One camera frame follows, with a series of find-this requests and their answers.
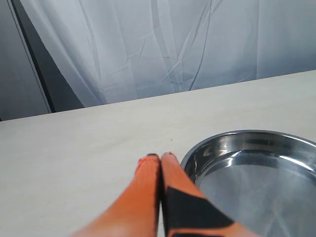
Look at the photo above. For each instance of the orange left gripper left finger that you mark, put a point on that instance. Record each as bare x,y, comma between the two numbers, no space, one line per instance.
135,212

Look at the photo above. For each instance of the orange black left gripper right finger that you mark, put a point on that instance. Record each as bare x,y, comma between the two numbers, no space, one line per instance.
186,210

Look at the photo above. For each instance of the round steel tray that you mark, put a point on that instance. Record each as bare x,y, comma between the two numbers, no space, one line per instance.
265,180

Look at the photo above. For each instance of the white backdrop curtain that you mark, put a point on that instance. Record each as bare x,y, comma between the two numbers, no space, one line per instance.
118,50

